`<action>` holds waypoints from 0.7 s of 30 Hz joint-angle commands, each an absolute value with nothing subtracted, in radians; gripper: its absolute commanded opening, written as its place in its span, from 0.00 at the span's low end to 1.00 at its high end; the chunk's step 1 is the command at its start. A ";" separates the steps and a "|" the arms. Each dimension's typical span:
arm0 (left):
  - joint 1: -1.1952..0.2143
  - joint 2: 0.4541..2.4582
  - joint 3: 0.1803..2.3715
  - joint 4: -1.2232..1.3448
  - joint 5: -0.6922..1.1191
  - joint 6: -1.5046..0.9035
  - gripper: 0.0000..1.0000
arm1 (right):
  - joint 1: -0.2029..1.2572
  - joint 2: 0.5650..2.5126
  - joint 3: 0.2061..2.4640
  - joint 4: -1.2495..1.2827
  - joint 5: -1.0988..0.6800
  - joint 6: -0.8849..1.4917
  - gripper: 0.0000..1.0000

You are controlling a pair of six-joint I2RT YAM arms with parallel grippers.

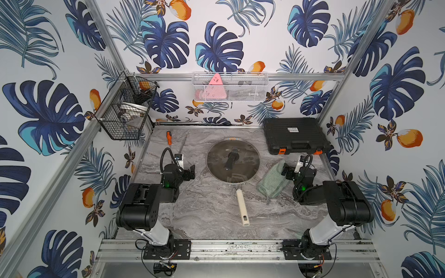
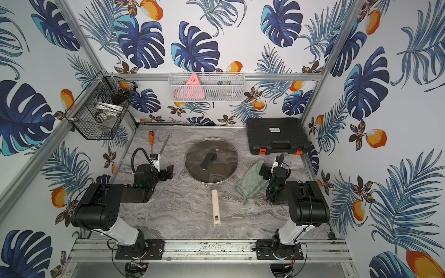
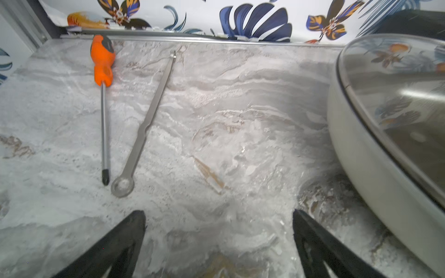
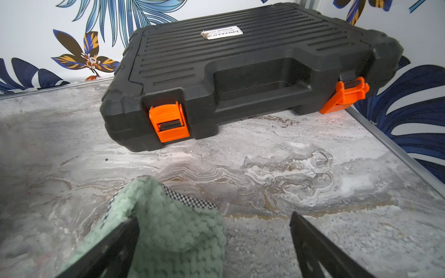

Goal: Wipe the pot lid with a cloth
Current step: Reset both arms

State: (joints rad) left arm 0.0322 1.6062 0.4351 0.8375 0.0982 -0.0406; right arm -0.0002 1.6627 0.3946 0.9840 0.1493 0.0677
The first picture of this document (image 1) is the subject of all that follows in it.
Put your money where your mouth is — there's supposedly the green fluffy cloth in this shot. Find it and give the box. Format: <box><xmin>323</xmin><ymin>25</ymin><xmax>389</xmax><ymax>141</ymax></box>
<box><xmin>257</xmin><ymin>159</ymin><xmax>290</xmax><ymax>200</ymax></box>

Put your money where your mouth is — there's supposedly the glass pot lid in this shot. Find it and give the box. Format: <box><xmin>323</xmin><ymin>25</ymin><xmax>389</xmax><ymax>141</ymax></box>
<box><xmin>206</xmin><ymin>137</ymin><xmax>261</xmax><ymax>184</ymax></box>

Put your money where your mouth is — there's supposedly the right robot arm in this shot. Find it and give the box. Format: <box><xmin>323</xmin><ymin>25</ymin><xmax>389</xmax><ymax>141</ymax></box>
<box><xmin>281</xmin><ymin>164</ymin><xmax>374</xmax><ymax>260</ymax></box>

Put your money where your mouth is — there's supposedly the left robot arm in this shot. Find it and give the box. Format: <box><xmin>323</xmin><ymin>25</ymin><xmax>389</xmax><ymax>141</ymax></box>
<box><xmin>116</xmin><ymin>163</ymin><xmax>195</xmax><ymax>259</ymax></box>

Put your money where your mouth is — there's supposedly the black tool case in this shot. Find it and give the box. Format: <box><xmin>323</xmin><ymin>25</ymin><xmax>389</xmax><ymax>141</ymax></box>
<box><xmin>263</xmin><ymin>117</ymin><xmax>330</xmax><ymax>155</ymax></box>

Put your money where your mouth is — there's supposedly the pink triangular object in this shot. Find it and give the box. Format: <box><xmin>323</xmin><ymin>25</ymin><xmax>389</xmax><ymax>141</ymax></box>
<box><xmin>202</xmin><ymin>73</ymin><xmax>228</xmax><ymax>101</ymax></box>

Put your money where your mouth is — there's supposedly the white mesh shelf basket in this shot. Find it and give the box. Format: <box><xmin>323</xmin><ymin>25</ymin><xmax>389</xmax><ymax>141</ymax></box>
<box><xmin>192</xmin><ymin>73</ymin><xmax>269</xmax><ymax>102</ymax></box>

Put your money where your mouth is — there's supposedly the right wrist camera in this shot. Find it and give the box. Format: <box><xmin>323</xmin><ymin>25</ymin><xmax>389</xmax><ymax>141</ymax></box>
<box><xmin>294</xmin><ymin>155</ymin><xmax>306</xmax><ymax>173</ymax></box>

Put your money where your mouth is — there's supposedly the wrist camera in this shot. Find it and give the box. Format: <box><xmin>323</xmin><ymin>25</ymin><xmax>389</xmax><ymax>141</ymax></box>
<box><xmin>174</xmin><ymin>154</ymin><xmax>184</xmax><ymax>169</ymax></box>
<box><xmin>294</xmin><ymin>155</ymin><xmax>306</xmax><ymax>173</ymax></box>

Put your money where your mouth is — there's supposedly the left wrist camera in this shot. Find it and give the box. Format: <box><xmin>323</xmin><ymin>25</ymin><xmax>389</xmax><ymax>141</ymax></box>
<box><xmin>174</xmin><ymin>154</ymin><xmax>184</xmax><ymax>169</ymax></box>

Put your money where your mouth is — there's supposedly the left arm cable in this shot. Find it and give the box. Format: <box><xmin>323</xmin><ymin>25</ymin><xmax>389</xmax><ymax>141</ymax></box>
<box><xmin>159</xmin><ymin>147</ymin><xmax>180</xmax><ymax>174</ymax></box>

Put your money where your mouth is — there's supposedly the orange handled screwdriver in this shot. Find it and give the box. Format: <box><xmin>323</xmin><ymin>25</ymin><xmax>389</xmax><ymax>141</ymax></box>
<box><xmin>166</xmin><ymin>130</ymin><xmax>172</xmax><ymax>146</ymax></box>

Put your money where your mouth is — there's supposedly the frying pan with cream handle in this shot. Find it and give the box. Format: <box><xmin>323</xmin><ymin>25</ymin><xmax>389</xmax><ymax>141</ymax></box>
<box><xmin>211</xmin><ymin>173</ymin><xmax>257</xmax><ymax>227</ymax></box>

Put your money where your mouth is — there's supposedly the black wire basket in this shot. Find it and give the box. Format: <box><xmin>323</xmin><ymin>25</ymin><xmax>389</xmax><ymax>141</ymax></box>
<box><xmin>95</xmin><ymin>72</ymin><xmax>159</xmax><ymax>141</ymax></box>

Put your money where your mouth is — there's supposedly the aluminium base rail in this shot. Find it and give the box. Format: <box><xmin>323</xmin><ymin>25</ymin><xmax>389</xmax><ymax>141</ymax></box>
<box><xmin>96</xmin><ymin>239</ymin><xmax>380</xmax><ymax>264</ymax></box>

